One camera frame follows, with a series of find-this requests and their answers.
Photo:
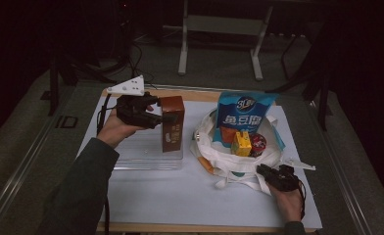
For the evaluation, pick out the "clear plastic container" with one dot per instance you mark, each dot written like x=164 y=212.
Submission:
x=144 y=153

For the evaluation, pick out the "white tote bag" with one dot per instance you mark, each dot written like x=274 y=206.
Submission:
x=232 y=163

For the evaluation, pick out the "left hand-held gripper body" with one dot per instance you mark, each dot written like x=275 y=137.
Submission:
x=133 y=112

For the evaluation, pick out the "black rectangular floor plate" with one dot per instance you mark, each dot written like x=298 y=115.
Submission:
x=58 y=121

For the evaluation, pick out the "brown milk carton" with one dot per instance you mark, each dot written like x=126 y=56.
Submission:
x=173 y=130

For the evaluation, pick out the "yellow juice box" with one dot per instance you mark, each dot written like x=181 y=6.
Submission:
x=240 y=145

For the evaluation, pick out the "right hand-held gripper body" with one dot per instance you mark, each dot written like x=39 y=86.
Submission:
x=284 y=179

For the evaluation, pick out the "dark candy cup red lid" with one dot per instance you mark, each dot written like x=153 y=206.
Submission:
x=258 y=145

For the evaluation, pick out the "blue snack bag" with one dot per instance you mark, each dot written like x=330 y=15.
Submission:
x=239 y=117

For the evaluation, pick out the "person's right hand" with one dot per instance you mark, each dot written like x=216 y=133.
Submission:
x=289 y=204

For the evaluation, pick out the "white metal frame stand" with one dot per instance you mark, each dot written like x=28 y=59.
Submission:
x=224 y=25

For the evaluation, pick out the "white table mat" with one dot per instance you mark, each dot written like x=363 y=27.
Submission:
x=167 y=196

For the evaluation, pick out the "metal rail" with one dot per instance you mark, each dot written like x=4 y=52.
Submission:
x=340 y=169
x=23 y=163

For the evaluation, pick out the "black stand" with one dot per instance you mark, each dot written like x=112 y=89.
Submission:
x=324 y=98
x=53 y=84

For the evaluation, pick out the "person's left hand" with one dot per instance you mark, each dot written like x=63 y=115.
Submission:
x=113 y=130

